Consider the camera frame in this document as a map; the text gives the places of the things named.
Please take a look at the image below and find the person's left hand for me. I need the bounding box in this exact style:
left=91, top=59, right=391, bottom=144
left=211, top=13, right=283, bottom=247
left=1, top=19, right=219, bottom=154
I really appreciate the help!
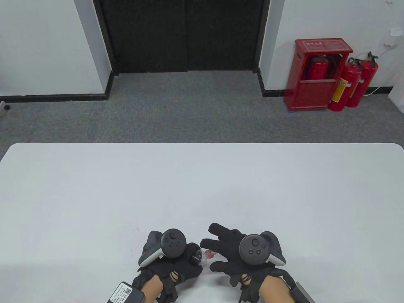
left=133, top=242, right=204, bottom=287

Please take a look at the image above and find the person's right hand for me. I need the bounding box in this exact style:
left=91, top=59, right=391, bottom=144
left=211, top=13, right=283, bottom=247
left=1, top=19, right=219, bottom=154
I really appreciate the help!
left=200, top=223, right=276, bottom=287

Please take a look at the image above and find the clear soy sauce bottle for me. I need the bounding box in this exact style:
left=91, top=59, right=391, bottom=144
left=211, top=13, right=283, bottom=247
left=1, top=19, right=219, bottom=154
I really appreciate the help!
left=191, top=249, right=207, bottom=268

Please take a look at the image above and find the person's right forearm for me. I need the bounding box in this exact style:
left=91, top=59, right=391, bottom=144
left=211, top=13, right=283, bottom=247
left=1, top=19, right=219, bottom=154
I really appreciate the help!
left=260, top=275, right=293, bottom=303

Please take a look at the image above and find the person's left forearm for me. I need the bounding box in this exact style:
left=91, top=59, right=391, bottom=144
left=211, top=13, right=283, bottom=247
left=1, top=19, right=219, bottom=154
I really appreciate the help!
left=141, top=275, right=165, bottom=303

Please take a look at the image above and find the black and white right controller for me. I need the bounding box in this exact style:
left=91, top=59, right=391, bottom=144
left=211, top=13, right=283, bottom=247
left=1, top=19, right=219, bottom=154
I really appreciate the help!
left=239, top=231, right=286, bottom=266

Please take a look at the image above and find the black labelled wrist box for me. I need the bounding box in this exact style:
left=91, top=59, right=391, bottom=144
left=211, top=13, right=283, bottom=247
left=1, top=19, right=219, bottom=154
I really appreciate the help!
left=109, top=282, right=146, bottom=303

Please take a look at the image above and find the plain black wrist box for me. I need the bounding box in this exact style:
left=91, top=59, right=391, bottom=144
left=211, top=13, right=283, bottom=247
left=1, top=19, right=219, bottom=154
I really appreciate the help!
left=290, top=282, right=315, bottom=303

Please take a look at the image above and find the red fire extinguisher cabinet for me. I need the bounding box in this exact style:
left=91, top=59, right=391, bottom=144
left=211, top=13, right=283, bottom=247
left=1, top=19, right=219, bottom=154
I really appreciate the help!
left=283, top=38, right=354, bottom=112

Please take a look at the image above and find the red extinguisher with yellow label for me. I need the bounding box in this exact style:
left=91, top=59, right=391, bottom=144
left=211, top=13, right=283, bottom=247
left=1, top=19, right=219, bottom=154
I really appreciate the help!
left=327, top=57, right=363, bottom=112

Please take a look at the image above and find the red extinguisher inside cabinet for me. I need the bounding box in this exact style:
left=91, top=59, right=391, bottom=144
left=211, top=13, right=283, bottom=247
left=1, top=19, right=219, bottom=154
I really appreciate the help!
left=308, top=54, right=329, bottom=80

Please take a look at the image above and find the black double door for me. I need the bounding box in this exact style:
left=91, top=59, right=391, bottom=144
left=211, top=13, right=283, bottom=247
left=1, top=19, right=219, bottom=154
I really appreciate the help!
left=93, top=0, right=271, bottom=75

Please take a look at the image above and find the red fire extinguisher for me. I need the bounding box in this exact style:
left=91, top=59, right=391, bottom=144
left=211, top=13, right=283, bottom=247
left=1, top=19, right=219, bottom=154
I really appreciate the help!
left=346, top=51, right=379, bottom=108

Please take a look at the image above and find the white plastic object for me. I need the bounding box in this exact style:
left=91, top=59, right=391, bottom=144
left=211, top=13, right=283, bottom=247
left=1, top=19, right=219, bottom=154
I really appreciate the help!
left=388, top=85, right=404, bottom=113

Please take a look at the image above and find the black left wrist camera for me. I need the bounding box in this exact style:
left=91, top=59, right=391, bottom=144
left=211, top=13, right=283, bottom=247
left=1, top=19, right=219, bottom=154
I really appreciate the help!
left=159, top=275, right=179, bottom=303

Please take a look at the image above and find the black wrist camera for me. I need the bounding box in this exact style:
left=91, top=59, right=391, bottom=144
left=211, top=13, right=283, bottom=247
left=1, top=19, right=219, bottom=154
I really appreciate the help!
left=238, top=278, right=261, bottom=303
left=159, top=275, right=179, bottom=303

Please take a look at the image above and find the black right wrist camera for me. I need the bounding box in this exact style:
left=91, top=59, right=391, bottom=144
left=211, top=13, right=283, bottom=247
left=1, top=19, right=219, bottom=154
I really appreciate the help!
left=238, top=278, right=261, bottom=303

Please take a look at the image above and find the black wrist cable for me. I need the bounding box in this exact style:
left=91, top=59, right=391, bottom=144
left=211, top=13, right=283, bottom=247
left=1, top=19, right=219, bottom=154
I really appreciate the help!
left=277, top=270, right=298, bottom=288

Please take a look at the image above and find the white wall cable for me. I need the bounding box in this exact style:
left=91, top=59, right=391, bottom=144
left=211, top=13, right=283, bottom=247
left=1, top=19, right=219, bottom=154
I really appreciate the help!
left=365, top=39, right=399, bottom=97

